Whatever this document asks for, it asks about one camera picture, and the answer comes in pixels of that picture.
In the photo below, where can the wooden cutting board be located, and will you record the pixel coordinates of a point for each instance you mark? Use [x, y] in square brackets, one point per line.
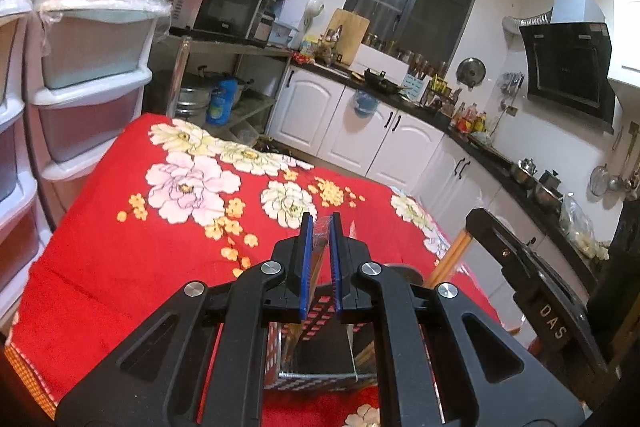
[350, 29]

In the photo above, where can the white base cabinets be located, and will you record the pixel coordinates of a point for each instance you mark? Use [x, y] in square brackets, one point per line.
[448, 176]

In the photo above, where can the white plastic drawer tower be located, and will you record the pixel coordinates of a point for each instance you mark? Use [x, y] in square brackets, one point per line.
[86, 67]

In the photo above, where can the black wok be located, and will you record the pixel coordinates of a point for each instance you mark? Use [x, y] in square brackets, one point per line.
[379, 82]

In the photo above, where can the black range hood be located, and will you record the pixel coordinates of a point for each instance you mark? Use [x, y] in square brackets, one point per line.
[568, 69]

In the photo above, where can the red floral tablecloth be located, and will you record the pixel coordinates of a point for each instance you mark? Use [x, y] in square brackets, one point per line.
[169, 204]

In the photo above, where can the hanging pot lid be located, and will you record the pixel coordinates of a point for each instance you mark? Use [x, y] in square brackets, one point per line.
[471, 72]

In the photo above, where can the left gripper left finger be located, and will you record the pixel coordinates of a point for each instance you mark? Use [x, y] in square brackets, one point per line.
[199, 358]

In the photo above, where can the metal storage shelf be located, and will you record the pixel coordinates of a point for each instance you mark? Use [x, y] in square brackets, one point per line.
[215, 99]

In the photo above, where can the white wall cabinet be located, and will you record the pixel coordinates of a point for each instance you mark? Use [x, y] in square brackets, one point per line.
[624, 67]

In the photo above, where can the grey plastic utensil caddy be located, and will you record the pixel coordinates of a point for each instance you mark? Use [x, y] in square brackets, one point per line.
[318, 354]

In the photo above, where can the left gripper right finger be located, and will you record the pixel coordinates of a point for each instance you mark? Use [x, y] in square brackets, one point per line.
[440, 359]

